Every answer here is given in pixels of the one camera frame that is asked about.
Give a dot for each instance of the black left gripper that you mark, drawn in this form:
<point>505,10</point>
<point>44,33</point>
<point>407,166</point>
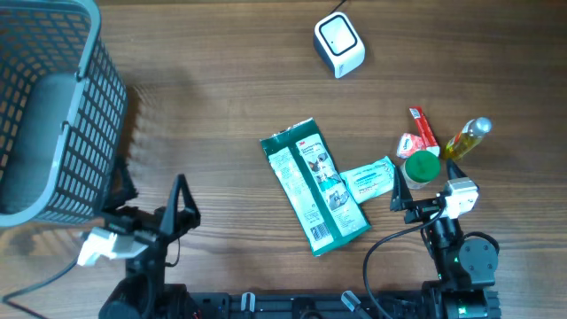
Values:
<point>148,220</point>

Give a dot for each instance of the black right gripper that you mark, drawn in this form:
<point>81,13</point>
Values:
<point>401,195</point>

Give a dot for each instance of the red-lidded white cup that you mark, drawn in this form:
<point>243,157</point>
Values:
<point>419,169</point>

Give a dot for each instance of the red stick sachet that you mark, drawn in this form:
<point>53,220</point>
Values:
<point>424,128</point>

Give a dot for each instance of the red tissue packet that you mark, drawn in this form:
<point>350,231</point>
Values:
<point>408,145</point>

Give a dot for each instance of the light teal wipes packet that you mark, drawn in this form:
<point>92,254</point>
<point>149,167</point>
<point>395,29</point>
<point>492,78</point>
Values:
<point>369,181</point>

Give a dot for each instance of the yellow liquid Vim bottle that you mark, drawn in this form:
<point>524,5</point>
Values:
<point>470,136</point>

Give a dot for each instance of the green 3M glove package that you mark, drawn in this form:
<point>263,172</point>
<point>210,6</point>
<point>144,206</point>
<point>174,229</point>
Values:
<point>304,166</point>

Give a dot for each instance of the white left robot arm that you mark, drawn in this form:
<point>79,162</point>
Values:
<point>143,293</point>

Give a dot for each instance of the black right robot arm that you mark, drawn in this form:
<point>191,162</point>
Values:
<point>465,262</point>

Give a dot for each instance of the white barcode scanner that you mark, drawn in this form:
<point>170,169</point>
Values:
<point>338,44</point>

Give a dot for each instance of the grey plastic mesh basket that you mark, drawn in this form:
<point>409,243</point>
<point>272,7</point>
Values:
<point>63,105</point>

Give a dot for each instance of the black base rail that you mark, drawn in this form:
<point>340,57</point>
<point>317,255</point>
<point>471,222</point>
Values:
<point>310,305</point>

